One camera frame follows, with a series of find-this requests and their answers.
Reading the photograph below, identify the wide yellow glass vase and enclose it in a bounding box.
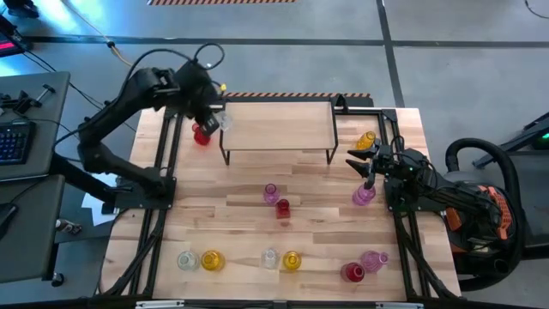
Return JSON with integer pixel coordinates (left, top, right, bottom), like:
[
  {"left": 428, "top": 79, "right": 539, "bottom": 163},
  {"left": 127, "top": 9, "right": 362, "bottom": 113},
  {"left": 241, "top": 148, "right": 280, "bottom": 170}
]
[{"left": 200, "top": 249, "right": 226, "bottom": 273}]

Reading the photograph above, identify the wooden shelf black metal frame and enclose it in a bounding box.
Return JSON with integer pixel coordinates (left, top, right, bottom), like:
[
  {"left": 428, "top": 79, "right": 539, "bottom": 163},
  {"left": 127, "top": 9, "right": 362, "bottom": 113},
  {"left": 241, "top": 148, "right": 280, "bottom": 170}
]
[{"left": 218, "top": 94, "right": 340, "bottom": 167}]

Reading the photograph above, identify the small pink glass vase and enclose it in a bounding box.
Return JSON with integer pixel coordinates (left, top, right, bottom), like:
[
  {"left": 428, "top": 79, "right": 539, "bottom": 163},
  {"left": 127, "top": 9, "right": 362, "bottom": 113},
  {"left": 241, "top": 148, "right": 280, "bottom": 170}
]
[{"left": 262, "top": 183, "right": 281, "bottom": 206}]

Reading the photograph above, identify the thin black floor cable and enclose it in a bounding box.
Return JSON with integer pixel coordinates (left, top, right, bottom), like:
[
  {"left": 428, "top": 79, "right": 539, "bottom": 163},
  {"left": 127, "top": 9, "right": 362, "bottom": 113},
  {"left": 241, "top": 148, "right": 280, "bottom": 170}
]
[{"left": 523, "top": 0, "right": 549, "bottom": 21}]

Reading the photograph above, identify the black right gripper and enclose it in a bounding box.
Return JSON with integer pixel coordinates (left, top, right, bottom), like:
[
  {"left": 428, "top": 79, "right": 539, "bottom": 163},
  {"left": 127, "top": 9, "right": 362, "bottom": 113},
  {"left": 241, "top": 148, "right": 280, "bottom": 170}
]
[{"left": 345, "top": 143, "right": 425, "bottom": 191}]

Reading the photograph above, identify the yellow extension cord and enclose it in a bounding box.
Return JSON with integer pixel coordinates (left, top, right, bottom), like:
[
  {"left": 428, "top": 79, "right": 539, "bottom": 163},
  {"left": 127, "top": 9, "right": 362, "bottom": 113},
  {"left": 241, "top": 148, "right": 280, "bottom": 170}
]
[{"left": 59, "top": 0, "right": 134, "bottom": 68}]

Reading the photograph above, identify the slim red glass vase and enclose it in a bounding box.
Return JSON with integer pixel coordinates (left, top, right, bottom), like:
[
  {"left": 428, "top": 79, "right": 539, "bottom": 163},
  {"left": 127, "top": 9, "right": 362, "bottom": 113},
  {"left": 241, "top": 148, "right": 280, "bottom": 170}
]
[{"left": 274, "top": 198, "right": 292, "bottom": 221}]

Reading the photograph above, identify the tall clear glass vase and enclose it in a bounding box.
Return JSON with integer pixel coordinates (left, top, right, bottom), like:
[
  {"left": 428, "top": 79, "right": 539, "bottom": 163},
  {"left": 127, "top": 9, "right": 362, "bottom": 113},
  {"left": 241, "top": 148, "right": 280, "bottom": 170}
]
[{"left": 215, "top": 109, "right": 234, "bottom": 132}]

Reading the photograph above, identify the black orange shop vacuum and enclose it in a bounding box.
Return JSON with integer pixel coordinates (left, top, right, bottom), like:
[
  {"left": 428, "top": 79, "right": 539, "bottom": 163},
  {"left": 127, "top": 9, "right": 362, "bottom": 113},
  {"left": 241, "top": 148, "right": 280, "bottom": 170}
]
[{"left": 441, "top": 169, "right": 522, "bottom": 280}]

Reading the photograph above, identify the black vacuum hose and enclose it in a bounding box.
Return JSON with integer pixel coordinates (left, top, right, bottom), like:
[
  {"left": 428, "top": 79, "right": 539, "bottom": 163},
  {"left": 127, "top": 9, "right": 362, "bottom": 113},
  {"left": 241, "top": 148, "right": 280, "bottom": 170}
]
[{"left": 443, "top": 136, "right": 531, "bottom": 293}]

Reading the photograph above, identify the black backlit keyboard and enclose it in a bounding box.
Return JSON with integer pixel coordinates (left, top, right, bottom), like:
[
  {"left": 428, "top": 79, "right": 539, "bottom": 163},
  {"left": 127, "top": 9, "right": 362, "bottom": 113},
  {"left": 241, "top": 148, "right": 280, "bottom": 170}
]
[{"left": 0, "top": 120, "right": 38, "bottom": 167}]

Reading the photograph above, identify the pink ribbed glass vase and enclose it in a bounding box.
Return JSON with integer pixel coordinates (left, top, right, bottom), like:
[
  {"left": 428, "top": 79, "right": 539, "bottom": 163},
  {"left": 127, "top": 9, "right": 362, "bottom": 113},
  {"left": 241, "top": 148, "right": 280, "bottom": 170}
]
[{"left": 351, "top": 183, "right": 377, "bottom": 207}]

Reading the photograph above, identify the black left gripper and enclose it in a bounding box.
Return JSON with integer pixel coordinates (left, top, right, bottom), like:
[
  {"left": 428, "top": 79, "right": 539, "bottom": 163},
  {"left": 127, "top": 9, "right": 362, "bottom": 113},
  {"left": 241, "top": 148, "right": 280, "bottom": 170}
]
[{"left": 173, "top": 62, "right": 220, "bottom": 137}]

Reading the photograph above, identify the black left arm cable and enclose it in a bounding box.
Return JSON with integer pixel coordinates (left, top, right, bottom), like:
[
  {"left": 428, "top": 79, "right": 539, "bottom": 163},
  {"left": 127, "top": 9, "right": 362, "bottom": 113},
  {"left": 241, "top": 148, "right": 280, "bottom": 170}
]
[{"left": 51, "top": 41, "right": 227, "bottom": 164}]

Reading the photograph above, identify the round clear glass vase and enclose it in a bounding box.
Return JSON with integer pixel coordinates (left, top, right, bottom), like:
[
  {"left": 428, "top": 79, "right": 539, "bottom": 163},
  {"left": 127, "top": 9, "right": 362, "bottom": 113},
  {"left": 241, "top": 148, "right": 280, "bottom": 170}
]
[{"left": 177, "top": 250, "right": 201, "bottom": 272}]

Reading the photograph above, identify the tall pink glass vase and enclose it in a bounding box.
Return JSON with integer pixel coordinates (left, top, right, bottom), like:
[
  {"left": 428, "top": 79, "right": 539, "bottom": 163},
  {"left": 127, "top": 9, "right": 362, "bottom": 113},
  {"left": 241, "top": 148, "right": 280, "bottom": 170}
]
[{"left": 359, "top": 250, "right": 390, "bottom": 275}]

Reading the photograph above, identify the black stand with green light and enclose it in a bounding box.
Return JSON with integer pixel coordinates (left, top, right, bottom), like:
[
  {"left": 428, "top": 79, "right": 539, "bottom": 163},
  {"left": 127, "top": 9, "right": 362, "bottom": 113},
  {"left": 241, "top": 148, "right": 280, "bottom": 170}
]
[{"left": 471, "top": 110, "right": 549, "bottom": 171}]

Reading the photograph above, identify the wide red glass vase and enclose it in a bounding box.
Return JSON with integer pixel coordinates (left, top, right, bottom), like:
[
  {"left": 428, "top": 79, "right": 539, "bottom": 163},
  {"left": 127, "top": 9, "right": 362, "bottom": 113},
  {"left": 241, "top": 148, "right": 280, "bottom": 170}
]
[{"left": 340, "top": 262, "right": 365, "bottom": 283}]

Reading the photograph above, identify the black computer mouse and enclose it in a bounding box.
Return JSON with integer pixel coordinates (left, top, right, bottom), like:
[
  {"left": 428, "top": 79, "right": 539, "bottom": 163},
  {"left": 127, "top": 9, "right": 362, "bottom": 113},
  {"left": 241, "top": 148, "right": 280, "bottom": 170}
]
[{"left": 0, "top": 202, "right": 19, "bottom": 241}]

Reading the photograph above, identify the silver metal bracket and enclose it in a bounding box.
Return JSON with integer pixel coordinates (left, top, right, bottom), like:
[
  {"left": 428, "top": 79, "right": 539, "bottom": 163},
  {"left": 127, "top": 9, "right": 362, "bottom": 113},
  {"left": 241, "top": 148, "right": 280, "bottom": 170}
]
[
  {"left": 136, "top": 300, "right": 185, "bottom": 309},
  {"left": 375, "top": 302, "right": 425, "bottom": 309}
]

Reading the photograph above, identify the black clamp tool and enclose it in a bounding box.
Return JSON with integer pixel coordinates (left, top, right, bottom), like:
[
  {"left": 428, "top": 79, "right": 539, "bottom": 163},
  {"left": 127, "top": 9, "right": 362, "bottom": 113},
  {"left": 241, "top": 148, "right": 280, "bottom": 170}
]
[{"left": 0, "top": 83, "right": 57, "bottom": 116}]

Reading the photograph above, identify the conical red glass vase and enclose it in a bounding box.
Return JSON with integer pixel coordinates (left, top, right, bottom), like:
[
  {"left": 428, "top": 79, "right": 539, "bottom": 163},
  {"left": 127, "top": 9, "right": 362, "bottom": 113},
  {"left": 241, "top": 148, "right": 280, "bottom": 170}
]
[{"left": 190, "top": 122, "right": 212, "bottom": 147}]

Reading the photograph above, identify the grey desk top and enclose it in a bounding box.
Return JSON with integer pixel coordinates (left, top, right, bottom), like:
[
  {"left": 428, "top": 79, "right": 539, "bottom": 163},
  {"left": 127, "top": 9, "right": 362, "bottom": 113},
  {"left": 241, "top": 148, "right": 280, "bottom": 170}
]
[
  {"left": 0, "top": 173, "right": 66, "bottom": 284},
  {"left": 0, "top": 70, "right": 72, "bottom": 184}
]

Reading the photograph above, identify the black aluminium table frame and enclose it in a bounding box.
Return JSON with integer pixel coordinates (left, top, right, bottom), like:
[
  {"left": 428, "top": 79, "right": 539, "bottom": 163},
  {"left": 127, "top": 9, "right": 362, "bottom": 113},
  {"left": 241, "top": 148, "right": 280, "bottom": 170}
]
[{"left": 100, "top": 105, "right": 460, "bottom": 301}]

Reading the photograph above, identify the monitor with pink screen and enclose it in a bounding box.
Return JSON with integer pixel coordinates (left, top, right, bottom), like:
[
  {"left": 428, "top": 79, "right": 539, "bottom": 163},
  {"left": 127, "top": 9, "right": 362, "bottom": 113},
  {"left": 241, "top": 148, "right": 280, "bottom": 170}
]
[{"left": 0, "top": 15, "right": 33, "bottom": 59}]

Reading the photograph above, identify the small clear glass vase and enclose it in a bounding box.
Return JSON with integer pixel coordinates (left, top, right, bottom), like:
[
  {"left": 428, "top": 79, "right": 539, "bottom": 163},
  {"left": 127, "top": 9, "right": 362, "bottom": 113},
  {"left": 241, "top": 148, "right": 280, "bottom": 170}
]
[{"left": 261, "top": 247, "right": 281, "bottom": 270}]

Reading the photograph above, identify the yellow ribbed glass vase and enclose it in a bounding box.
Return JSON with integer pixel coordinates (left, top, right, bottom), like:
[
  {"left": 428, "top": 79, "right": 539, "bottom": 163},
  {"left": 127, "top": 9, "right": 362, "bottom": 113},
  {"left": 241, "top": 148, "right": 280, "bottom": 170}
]
[
  {"left": 281, "top": 250, "right": 303, "bottom": 272},
  {"left": 354, "top": 130, "right": 377, "bottom": 152}
]

